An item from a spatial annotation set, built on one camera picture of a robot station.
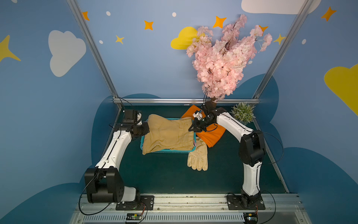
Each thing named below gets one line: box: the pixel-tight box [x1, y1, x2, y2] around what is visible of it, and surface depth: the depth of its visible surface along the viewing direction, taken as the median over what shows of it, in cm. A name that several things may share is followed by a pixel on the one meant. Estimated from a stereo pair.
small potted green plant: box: [229, 101, 256, 126], surface depth 98 cm
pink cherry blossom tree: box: [186, 14, 273, 108], surface depth 72 cm
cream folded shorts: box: [187, 136, 208, 171], surface depth 92 cm
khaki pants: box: [142, 113, 194, 155], surface depth 88 cm
